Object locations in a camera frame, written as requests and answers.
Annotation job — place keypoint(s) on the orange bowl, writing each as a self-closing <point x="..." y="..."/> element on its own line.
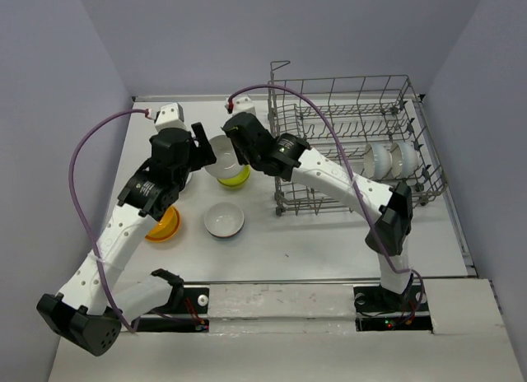
<point x="166" y="227"/>

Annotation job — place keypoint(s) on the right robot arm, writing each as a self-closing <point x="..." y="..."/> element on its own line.
<point x="387" y="210"/>

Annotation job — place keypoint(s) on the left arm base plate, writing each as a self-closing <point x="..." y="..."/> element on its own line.
<point x="187" y="315"/>

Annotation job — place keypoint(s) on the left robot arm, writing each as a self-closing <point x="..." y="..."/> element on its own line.
<point x="80" y="311"/>

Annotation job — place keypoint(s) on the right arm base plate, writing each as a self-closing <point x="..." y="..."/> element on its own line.
<point x="379" y="310"/>

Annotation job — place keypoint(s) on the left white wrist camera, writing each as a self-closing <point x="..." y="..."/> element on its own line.
<point x="167" y="116"/>

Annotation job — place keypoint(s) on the white bowl stack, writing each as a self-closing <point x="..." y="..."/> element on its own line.
<point x="187" y="182"/>

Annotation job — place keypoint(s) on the white bowl red rim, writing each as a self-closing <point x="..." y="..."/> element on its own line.
<point x="224" y="220"/>

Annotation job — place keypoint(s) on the grey wire dish rack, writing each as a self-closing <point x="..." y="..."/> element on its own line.
<point x="357" y="110"/>

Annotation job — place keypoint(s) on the green bowl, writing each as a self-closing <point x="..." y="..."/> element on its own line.
<point x="237" y="181"/>

